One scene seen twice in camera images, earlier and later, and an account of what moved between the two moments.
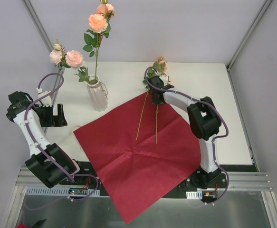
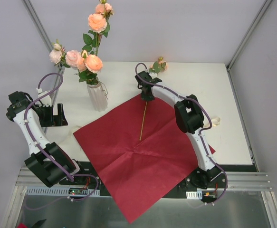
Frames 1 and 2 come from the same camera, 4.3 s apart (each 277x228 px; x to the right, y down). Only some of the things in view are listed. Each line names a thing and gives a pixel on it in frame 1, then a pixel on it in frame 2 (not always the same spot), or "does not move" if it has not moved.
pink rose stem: x=100 y=25 does not move
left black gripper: x=52 y=116 does not move
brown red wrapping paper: x=139 y=152 does not move
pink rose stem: x=157 y=125 to x=160 y=65
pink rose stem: x=71 y=59 does not move
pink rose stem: x=142 y=115 to x=89 y=66
